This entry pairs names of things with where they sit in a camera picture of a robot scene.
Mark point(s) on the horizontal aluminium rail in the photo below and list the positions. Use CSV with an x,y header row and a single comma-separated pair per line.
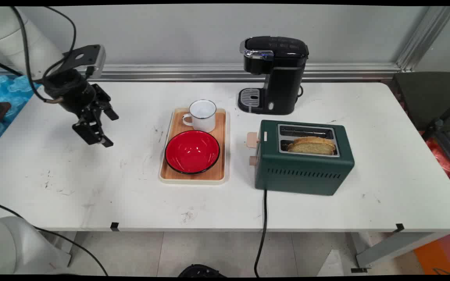
x,y
209,72

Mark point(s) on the slanted aluminium post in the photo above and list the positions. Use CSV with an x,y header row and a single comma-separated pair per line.
x,y
424,39

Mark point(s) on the round black floor object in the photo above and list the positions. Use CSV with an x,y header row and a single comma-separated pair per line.
x,y
199,271

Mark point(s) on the beige toaster knob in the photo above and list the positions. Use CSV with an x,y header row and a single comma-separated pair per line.
x,y
252,160

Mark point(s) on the black silver wrist camera bracket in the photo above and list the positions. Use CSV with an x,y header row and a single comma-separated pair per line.
x,y
90,56

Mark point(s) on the red plastic bag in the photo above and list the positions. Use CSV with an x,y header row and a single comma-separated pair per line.
x,y
441,158

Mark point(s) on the grey table leg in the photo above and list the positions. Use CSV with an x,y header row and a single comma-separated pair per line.
x,y
393,246

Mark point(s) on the red bowl with black rim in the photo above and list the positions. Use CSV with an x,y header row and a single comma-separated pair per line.
x,y
192,152

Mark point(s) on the black tape piece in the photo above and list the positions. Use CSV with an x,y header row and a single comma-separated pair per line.
x,y
114,226
400,227

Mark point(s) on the toasted bread slice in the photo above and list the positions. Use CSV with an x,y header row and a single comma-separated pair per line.
x,y
311,147

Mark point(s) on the beige toaster lever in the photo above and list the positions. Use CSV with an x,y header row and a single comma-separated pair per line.
x,y
252,139

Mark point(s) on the wooden tray with cream rim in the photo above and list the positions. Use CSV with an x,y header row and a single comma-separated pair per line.
x,y
213,171

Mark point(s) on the blue patterned cloth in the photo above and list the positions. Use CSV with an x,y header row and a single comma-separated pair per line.
x,y
10,89

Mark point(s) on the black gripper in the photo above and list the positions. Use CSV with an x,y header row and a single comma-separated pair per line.
x,y
70,91

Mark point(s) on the green toaster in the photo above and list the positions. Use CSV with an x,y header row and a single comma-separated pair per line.
x,y
303,175

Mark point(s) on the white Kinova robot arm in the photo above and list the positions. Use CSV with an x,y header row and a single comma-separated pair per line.
x,y
12,41

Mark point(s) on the orange floor mat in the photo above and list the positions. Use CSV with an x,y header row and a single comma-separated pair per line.
x,y
436,253

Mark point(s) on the black metal strut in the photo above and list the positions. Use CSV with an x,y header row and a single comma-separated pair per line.
x,y
441,117

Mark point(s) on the black coffee machine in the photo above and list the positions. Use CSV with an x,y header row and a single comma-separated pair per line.
x,y
283,78

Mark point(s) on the white enamel mug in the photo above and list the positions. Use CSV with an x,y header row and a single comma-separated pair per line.
x,y
205,119

